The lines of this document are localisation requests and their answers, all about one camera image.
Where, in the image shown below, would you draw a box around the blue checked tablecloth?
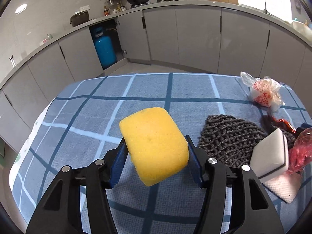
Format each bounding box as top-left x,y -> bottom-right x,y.
10,73 -> 311,233

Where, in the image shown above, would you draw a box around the clear bag red print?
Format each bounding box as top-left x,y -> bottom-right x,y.
240,71 -> 285,112

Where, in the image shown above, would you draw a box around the spice bottle rack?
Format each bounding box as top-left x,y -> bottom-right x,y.
104,0 -> 127,16

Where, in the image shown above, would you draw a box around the red plastic bag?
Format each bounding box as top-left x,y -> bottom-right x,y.
271,117 -> 297,135

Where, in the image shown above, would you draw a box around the grey kitchen cabinets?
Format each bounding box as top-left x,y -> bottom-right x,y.
1,1 -> 311,151

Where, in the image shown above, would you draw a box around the dark cooking pot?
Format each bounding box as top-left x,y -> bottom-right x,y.
70,11 -> 89,27

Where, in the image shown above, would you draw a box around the pink translucent plastic bag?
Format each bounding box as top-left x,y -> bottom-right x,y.
288,127 -> 311,174

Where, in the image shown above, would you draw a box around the white cloth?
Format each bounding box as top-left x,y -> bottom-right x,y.
263,172 -> 301,203

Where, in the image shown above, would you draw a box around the dark knitted mesh scrubber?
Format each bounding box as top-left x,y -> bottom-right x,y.
198,115 -> 296,168

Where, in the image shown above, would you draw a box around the white melamine sponge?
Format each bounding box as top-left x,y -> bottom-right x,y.
250,128 -> 289,183

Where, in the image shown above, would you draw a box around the yellow sponge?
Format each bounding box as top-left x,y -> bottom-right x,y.
119,107 -> 189,186

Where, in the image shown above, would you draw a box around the blue gas cylinder under counter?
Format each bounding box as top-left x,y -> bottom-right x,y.
94,27 -> 117,70

